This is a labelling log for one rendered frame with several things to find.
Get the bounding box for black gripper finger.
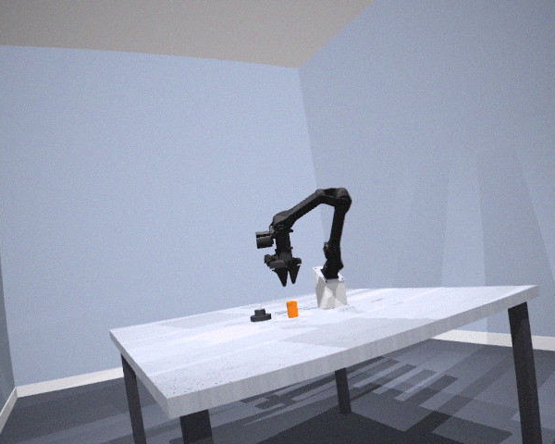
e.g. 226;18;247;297
272;267;289;287
289;265;300;284

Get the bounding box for orange knob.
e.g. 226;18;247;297
286;301;299;318

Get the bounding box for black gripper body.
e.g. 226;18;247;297
269;244;302;269

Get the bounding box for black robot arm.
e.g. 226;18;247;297
255;187;352;280

